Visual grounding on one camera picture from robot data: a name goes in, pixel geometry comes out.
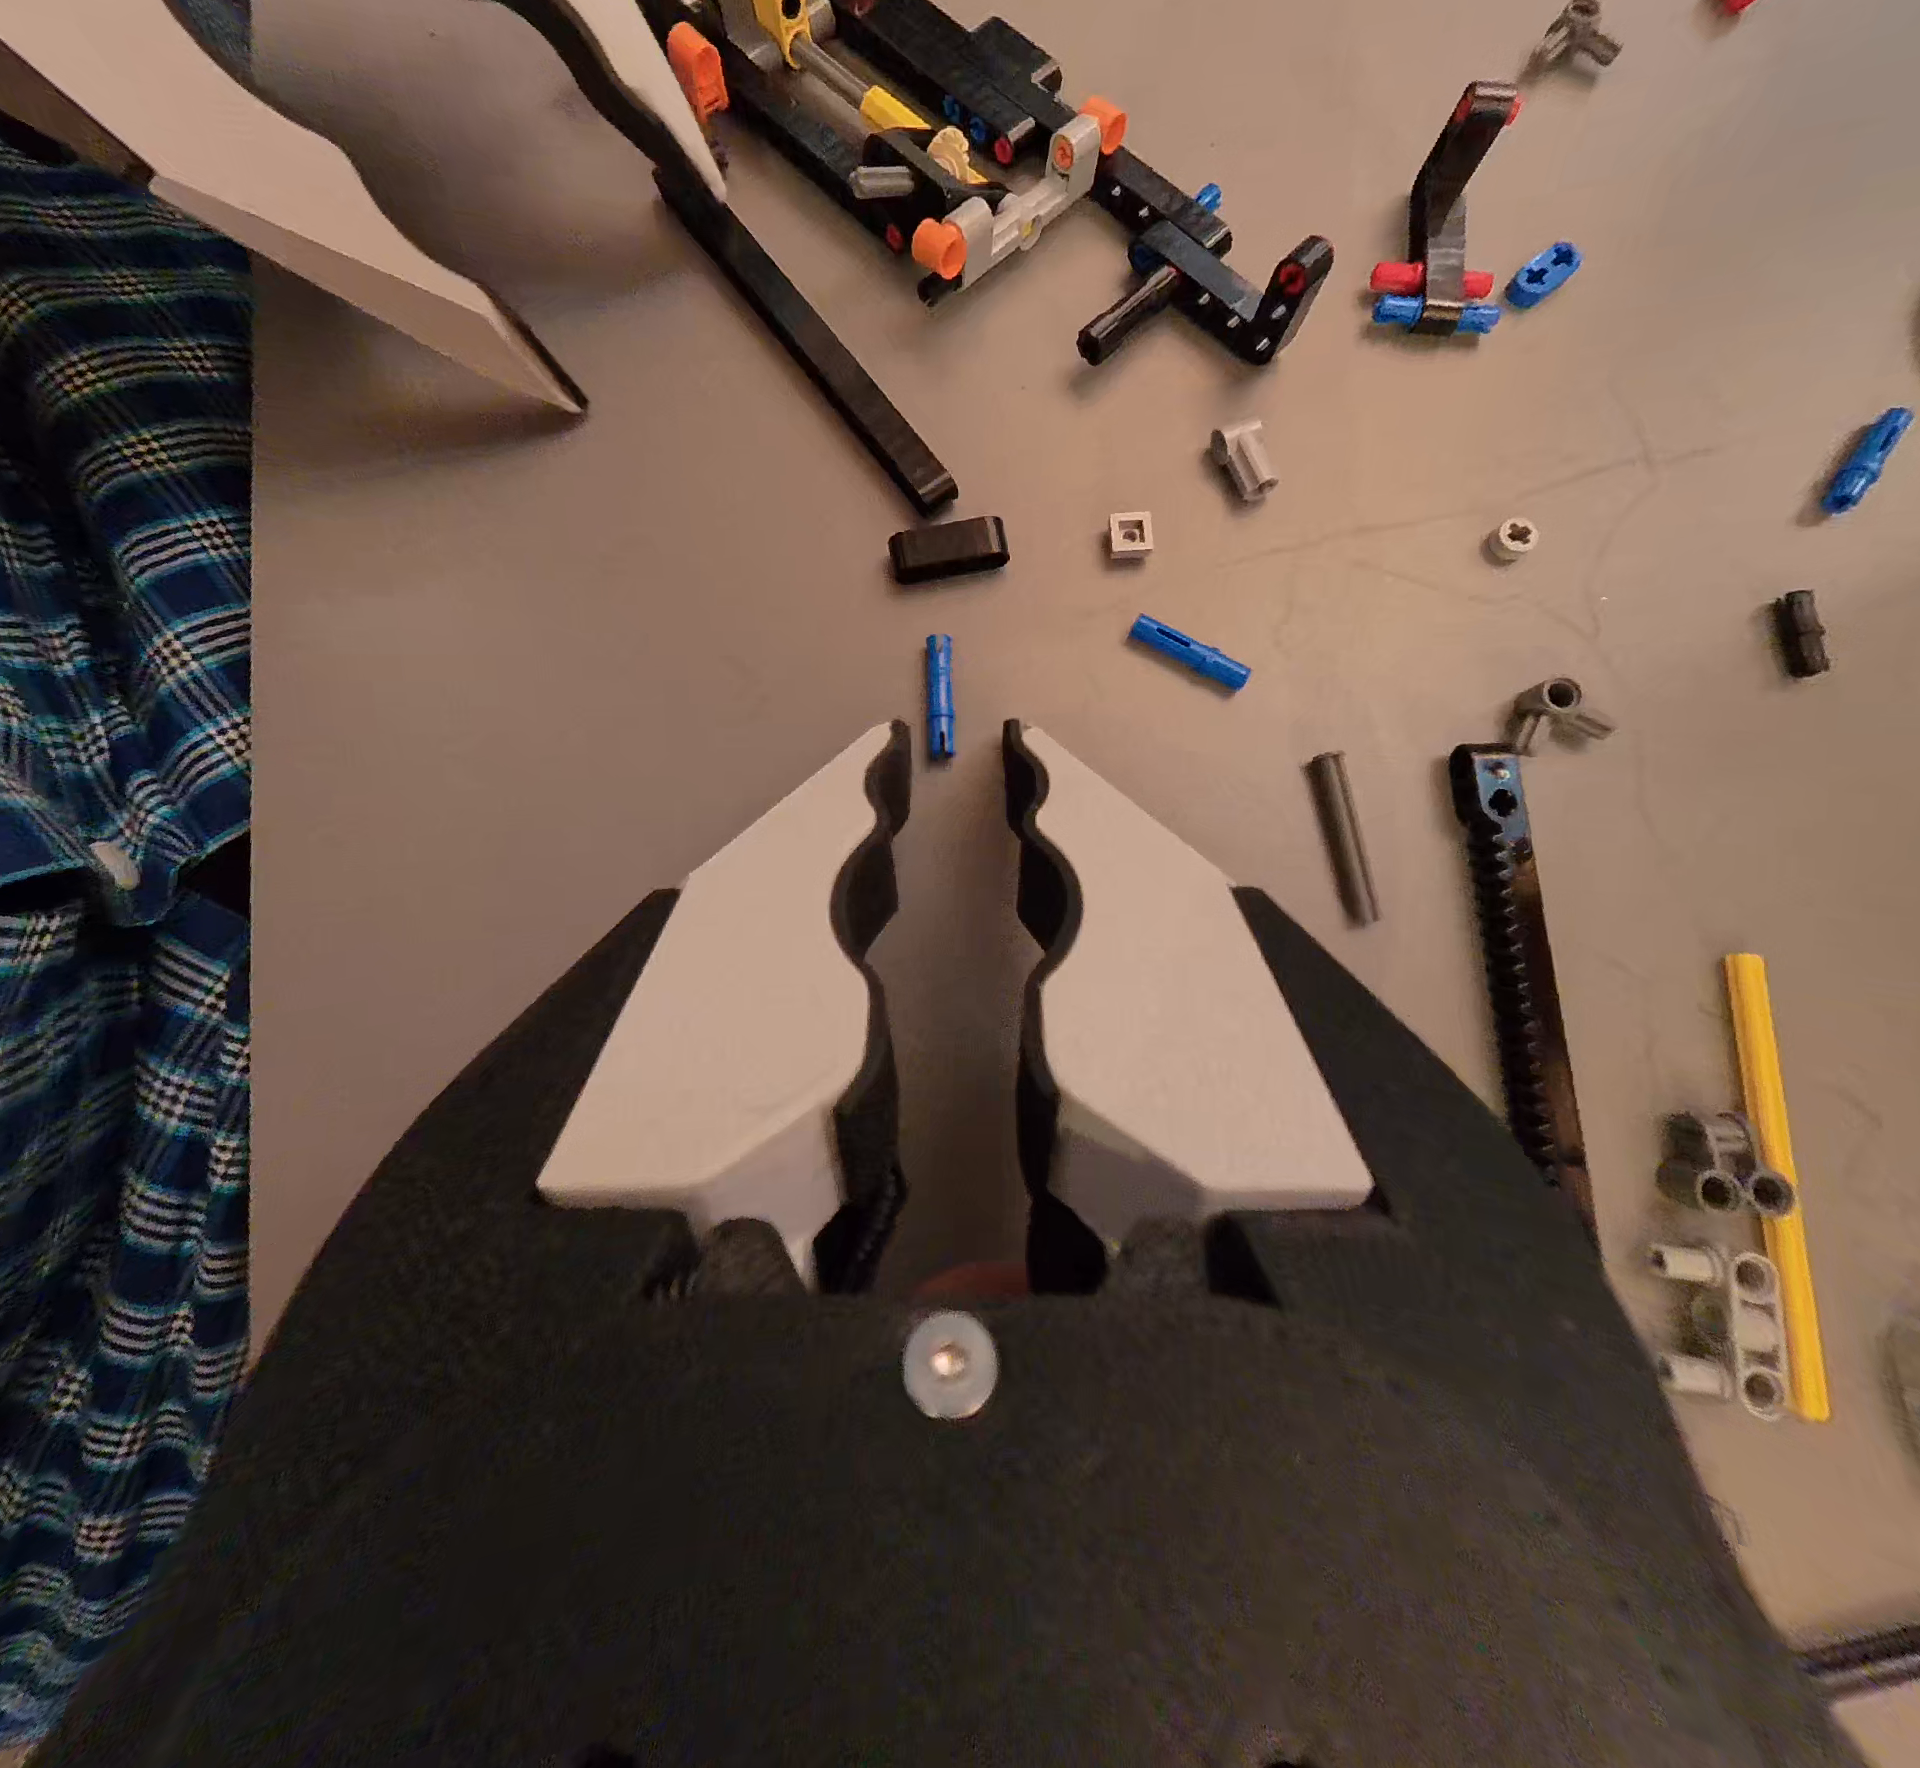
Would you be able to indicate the black lego pin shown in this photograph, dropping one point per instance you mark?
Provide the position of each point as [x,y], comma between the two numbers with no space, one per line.
[1801,633]

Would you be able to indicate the dark grey lego axle connector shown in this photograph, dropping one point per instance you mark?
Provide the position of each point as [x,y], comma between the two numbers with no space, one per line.
[1579,36]
[1557,711]

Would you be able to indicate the short black lego beam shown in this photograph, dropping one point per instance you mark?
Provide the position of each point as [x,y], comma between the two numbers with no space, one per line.
[946,551]

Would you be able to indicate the dark grey lego axle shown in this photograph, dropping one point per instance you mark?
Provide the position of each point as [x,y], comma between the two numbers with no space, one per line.
[1342,839]

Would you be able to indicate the black angled lego subassembly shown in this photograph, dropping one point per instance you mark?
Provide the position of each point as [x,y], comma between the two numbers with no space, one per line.
[1447,208]

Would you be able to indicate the blue lego pin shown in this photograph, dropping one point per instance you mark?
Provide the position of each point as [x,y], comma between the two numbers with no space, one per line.
[941,696]
[1188,655]
[1867,461]

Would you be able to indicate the long black lego beam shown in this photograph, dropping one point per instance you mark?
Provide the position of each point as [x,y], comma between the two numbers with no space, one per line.
[816,328]

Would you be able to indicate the black lego gear rack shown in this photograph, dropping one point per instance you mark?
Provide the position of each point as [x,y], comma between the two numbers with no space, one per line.
[1524,975]

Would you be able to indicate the light grey round lego bush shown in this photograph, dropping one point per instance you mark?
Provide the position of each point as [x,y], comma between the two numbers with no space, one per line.
[1514,540]

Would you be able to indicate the yellow lego axle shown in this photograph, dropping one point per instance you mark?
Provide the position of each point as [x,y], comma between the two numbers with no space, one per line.
[1774,1168]

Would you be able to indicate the light grey lego pin beam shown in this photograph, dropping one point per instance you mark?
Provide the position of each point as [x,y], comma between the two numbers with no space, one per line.
[1756,1334]

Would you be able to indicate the light grey square lego plate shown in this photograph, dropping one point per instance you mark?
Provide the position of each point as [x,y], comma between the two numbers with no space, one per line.
[1131,536]

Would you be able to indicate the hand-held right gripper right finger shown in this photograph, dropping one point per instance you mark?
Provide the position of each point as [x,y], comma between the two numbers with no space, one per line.
[1186,1048]

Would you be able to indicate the dark grey double lego connector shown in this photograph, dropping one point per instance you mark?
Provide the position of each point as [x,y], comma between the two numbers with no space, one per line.
[1725,1168]

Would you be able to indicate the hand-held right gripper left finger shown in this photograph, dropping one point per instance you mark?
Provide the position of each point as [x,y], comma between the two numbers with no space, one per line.
[719,1033]

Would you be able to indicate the light grey lego connector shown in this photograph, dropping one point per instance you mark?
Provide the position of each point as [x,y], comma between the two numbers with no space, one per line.
[1244,461]

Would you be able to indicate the person's plaid shirt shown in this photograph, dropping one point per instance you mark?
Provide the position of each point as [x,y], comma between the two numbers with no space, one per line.
[121,748]

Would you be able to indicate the blue short lego beam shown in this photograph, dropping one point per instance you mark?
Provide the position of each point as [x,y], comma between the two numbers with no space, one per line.
[1541,276]

